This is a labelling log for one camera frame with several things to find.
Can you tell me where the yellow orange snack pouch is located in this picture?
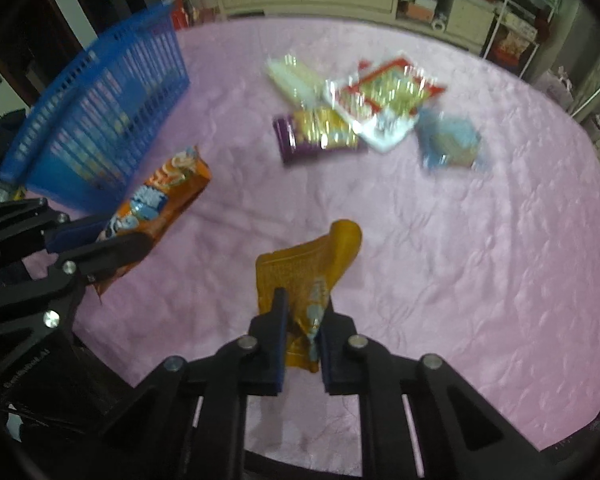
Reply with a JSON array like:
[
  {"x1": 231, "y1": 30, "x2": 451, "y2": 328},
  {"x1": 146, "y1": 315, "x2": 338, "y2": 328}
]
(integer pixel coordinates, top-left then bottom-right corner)
[{"x1": 256, "y1": 219, "x2": 363, "y2": 373}]

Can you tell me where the orange snack packet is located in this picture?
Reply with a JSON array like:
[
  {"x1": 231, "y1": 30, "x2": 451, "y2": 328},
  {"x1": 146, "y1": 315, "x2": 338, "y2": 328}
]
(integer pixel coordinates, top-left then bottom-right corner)
[{"x1": 94, "y1": 146, "x2": 212, "y2": 298}]

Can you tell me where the purple yellow snack bag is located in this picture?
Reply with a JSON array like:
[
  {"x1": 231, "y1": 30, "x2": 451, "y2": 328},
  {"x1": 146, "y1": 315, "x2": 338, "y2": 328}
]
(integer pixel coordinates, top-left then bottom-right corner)
[{"x1": 272, "y1": 107, "x2": 367, "y2": 165}]

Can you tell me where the red yellow snack pouch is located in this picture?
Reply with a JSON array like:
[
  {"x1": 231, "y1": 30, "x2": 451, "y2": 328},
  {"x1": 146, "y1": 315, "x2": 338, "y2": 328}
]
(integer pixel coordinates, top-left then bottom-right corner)
[{"x1": 323, "y1": 55, "x2": 446, "y2": 153}]

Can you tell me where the blue plastic basket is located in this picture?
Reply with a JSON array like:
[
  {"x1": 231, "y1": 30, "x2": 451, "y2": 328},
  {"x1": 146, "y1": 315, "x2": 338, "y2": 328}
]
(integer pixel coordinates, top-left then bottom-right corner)
[{"x1": 0, "y1": 3, "x2": 189, "y2": 214}]

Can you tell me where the pink quilted table cover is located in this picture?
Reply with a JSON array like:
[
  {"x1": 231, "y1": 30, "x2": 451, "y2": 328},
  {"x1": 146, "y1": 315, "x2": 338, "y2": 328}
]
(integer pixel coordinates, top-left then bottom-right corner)
[{"x1": 73, "y1": 18, "x2": 600, "y2": 479}]

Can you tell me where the red paper bag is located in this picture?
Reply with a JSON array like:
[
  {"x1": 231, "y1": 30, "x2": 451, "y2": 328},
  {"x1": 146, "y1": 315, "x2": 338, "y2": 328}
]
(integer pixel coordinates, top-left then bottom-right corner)
[{"x1": 171, "y1": 0, "x2": 189, "y2": 30}]

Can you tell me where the clear white cracker packet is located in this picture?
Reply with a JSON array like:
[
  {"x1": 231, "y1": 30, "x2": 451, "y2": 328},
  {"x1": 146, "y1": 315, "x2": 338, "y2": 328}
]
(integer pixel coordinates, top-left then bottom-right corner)
[{"x1": 266, "y1": 54, "x2": 326, "y2": 110}]

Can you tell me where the white metal shelf rack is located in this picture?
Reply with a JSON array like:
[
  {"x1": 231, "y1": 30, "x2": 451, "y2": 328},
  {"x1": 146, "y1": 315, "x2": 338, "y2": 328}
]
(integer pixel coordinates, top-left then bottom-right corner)
[{"x1": 482, "y1": 0, "x2": 562, "y2": 78}]

